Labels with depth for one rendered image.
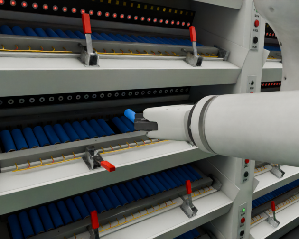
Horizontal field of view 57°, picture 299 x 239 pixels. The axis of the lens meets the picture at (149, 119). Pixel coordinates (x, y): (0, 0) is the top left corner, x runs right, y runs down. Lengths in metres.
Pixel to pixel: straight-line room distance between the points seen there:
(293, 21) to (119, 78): 0.32
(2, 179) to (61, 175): 0.09
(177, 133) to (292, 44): 0.19
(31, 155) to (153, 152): 0.26
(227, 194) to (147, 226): 0.29
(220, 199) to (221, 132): 0.53
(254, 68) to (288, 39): 0.45
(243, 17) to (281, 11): 0.47
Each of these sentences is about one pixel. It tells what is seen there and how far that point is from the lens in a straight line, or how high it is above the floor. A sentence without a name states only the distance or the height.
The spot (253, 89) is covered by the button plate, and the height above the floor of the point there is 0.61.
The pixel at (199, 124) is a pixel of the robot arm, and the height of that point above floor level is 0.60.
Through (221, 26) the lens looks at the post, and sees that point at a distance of 0.84.
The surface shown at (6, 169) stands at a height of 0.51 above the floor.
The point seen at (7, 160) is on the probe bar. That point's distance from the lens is 0.53.
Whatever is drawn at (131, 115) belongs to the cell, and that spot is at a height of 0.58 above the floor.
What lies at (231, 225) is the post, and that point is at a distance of 0.92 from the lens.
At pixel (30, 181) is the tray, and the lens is 0.52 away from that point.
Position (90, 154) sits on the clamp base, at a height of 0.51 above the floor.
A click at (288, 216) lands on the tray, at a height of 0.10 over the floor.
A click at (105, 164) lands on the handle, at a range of 0.50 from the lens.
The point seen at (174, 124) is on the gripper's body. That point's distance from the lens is 0.40.
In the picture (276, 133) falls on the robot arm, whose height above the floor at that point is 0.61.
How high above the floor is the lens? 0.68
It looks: 11 degrees down
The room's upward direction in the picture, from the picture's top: straight up
